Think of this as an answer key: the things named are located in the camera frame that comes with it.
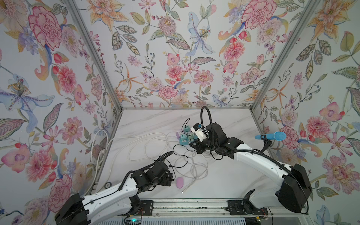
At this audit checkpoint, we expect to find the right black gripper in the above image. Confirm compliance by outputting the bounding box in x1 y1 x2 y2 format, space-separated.
189 136 220 155

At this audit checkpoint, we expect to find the teal power strip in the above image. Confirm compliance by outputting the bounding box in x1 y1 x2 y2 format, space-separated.
178 132 197 145

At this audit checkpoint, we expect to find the black charging cable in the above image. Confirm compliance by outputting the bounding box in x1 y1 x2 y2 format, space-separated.
170 118 197 169

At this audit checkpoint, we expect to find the teal charger with black cable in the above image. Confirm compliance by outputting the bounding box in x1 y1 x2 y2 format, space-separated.
183 125 191 133

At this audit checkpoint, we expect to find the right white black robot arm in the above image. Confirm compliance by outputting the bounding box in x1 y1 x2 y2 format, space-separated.
190 106 313 215

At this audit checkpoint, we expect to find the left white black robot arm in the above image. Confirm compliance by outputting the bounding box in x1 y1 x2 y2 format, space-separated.
55 151 173 225

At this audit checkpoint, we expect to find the purple earbud case right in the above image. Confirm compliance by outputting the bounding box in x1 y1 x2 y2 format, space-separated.
176 177 184 189

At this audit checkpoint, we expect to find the purple power strip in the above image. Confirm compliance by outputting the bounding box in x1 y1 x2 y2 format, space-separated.
176 132 182 139

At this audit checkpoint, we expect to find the round black white sticker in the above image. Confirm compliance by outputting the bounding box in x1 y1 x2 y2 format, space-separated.
104 182 112 189

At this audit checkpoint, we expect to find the blue microphone on stand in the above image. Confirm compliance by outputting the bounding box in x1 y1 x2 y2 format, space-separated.
255 131 287 153

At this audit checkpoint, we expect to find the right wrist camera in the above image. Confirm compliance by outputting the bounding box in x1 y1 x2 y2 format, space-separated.
190 123 207 142

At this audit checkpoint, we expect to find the grey coiled cable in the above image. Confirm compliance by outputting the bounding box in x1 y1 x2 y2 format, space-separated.
174 146 210 195

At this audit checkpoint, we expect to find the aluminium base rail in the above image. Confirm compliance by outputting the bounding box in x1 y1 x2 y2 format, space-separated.
139 198 306 218

